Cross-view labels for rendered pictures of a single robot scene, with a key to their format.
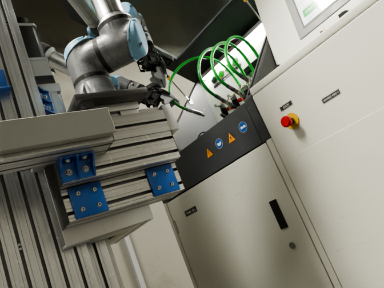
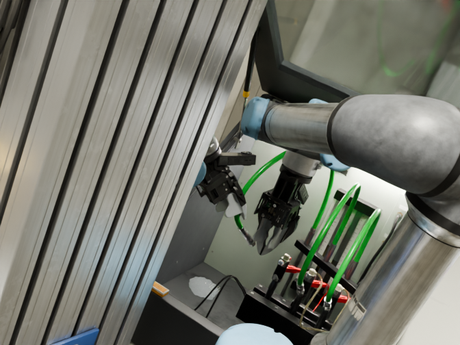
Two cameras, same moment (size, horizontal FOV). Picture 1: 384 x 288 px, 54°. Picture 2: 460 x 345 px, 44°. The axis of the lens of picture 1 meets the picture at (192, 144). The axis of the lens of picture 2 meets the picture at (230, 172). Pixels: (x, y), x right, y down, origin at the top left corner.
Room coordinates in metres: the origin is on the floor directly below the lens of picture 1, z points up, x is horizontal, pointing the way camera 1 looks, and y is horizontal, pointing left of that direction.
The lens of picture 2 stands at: (0.47, 0.66, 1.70)
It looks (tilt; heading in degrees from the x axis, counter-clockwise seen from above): 16 degrees down; 334
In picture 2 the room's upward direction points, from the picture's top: 23 degrees clockwise
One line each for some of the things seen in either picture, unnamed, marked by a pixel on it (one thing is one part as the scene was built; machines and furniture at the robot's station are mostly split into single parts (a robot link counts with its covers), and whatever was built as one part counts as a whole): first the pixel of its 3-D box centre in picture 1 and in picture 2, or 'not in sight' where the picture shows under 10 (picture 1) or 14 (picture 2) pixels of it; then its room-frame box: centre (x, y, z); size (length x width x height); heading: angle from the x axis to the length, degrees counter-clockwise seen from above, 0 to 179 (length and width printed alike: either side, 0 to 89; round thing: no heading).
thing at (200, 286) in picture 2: not in sight; (204, 287); (1.90, -0.12, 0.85); 0.10 x 0.10 x 0.04
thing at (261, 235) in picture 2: (155, 80); (259, 235); (1.48, 0.04, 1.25); 0.06 x 0.03 x 0.09; 134
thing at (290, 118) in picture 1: (288, 121); not in sight; (1.16, -0.31, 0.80); 0.05 x 0.04 x 0.05; 44
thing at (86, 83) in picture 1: (96, 95); not in sight; (1.07, 0.22, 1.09); 0.15 x 0.15 x 0.10
